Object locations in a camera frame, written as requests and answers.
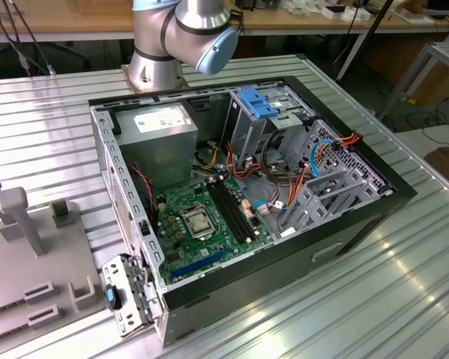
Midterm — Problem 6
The blue SATA wire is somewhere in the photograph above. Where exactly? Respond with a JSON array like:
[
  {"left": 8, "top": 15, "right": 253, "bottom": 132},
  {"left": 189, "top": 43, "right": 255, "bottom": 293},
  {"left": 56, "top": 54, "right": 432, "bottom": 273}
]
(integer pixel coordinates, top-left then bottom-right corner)
[{"left": 253, "top": 138, "right": 340, "bottom": 211}]

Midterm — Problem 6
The red orange yellow power wire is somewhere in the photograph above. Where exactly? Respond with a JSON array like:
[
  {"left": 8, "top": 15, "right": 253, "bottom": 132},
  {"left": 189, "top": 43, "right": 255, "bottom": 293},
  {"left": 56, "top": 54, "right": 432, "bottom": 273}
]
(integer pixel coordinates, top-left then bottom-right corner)
[{"left": 280, "top": 132, "right": 361, "bottom": 216}]

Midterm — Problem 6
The grey metal disk bay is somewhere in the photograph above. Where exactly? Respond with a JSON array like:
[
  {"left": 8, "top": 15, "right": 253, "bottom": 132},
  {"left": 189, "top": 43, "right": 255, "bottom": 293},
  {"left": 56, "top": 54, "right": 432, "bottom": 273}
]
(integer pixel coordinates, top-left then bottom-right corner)
[{"left": 278, "top": 118, "right": 394, "bottom": 240}]

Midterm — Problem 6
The black RAM slot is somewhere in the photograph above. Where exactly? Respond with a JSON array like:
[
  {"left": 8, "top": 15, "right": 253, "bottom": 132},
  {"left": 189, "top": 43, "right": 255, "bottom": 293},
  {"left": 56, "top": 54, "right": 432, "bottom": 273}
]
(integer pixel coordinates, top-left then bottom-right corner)
[
  {"left": 220, "top": 177, "right": 257, "bottom": 238},
  {"left": 207, "top": 181, "right": 246, "bottom": 245},
  {"left": 211, "top": 180, "right": 249, "bottom": 243},
  {"left": 216, "top": 179, "right": 253, "bottom": 240}
]

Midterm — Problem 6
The grey optical drive cage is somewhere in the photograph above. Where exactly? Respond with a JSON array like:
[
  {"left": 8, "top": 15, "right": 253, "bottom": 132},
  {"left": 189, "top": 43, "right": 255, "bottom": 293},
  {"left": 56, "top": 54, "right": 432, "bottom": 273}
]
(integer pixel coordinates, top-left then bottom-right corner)
[{"left": 223, "top": 84, "right": 315, "bottom": 171}]

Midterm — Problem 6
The silver CPU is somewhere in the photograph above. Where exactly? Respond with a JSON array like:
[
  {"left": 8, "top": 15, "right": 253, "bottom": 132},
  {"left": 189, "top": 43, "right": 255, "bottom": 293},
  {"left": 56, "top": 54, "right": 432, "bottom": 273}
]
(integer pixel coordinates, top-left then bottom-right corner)
[{"left": 185, "top": 212, "right": 212, "bottom": 236}]

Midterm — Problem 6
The CPU socket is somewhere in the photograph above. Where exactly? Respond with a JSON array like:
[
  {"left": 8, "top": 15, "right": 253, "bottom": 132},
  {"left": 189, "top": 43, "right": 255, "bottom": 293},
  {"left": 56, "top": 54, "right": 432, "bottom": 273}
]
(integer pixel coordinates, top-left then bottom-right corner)
[{"left": 179, "top": 205, "right": 216, "bottom": 243}]

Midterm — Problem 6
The green motherboard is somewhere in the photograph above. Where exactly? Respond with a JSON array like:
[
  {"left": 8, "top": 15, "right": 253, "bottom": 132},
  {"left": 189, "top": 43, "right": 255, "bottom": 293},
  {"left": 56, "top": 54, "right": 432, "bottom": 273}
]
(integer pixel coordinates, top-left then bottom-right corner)
[{"left": 155, "top": 175, "right": 276, "bottom": 283}]

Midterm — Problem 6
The grey power supply unit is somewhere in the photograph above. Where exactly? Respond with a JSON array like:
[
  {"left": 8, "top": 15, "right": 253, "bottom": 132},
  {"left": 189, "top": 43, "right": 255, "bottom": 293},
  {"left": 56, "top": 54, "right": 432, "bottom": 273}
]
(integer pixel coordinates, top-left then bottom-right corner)
[{"left": 114, "top": 103, "right": 199, "bottom": 188}]

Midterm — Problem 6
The black case fan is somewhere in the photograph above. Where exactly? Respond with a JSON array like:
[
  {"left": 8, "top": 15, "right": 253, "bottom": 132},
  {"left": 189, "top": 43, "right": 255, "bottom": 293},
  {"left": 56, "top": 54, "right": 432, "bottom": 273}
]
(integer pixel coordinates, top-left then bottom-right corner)
[{"left": 129, "top": 162, "right": 160, "bottom": 227}]

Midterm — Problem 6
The blue plastic bay latch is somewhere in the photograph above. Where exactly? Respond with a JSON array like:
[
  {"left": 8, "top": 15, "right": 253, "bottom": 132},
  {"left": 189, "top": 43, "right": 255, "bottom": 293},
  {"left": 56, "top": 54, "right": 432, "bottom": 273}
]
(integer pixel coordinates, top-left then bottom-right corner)
[{"left": 237, "top": 87, "right": 282, "bottom": 120}]

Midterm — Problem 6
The blue expansion slot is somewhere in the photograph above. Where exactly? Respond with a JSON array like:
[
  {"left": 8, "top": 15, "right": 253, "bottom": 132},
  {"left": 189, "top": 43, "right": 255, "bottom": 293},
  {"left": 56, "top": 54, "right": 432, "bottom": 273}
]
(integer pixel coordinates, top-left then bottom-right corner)
[{"left": 171, "top": 246, "right": 232, "bottom": 280}]

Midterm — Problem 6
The black open PC case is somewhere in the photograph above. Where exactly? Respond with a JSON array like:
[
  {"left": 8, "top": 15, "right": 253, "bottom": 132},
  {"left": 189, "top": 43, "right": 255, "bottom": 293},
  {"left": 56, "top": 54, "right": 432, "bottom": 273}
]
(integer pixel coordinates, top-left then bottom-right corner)
[{"left": 88, "top": 74, "right": 418, "bottom": 349}]

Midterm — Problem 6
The blue black latch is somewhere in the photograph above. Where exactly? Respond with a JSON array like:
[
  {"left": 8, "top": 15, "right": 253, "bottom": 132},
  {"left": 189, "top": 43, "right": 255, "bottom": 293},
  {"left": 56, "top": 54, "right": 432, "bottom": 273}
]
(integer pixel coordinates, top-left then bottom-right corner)
[{"left": 104, "top": 283, "right": 123, "bottom": 311}]

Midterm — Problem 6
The long wooden desk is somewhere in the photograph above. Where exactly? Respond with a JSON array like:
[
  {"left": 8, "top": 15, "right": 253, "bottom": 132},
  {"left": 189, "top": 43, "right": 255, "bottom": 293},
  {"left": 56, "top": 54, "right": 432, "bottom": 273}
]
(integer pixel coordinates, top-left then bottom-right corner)
[{"left": 0, "top": 0, "right": 449, "bottom": 43}]

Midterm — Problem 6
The grey parts rack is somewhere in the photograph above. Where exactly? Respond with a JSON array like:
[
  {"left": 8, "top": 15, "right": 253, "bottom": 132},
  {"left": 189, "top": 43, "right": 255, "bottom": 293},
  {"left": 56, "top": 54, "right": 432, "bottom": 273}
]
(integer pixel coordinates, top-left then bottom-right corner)
[{"left": 0, "top": 185, "right": 98, "bottom": 347}]

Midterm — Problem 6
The orange red wire bundle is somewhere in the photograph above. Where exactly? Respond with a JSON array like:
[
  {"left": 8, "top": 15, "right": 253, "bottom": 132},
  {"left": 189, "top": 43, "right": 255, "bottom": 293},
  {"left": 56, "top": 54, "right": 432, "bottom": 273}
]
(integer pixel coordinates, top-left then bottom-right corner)
[{"left": 225, "top": 141, "right": 266, "bottom": 183}]

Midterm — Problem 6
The yellow black power wire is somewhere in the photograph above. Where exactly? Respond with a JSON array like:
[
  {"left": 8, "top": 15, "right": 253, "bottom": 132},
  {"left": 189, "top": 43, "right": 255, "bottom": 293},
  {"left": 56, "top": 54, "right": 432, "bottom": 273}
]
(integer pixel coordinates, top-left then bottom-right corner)
[{"left": 192, "top": 140, "right": 225, "bottom": 173}]

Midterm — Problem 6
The thick black cable bundle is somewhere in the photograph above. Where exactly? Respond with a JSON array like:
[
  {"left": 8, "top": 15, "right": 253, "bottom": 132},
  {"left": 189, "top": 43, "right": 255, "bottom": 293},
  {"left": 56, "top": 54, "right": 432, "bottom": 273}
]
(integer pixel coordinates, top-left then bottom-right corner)
[{"left": 260, "top": 129, "right": 300, "bottom": 186}]

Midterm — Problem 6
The red black twisted fan wire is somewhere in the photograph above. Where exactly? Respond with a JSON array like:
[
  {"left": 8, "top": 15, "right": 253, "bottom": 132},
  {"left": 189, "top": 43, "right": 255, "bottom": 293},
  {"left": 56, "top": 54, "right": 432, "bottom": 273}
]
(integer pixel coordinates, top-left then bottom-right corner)
[{"left": 129, "top": 163, "right": 157, "bottom": 190}]

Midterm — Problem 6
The grey slot bracket cover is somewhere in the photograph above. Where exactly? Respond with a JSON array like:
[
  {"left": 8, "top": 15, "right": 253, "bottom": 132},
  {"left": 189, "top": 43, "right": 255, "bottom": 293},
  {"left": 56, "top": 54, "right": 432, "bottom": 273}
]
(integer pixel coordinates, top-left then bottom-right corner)
[{"left": 101, "top": 254, "right": 165, "bottom": 340}]

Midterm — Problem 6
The grey metal frame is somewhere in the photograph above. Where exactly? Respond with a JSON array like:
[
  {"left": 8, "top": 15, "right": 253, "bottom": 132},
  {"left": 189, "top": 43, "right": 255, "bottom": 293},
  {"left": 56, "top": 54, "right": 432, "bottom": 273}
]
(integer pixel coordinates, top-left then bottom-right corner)
[{"left": 376, "top": 40, "right": 449, "bottom": 124}]

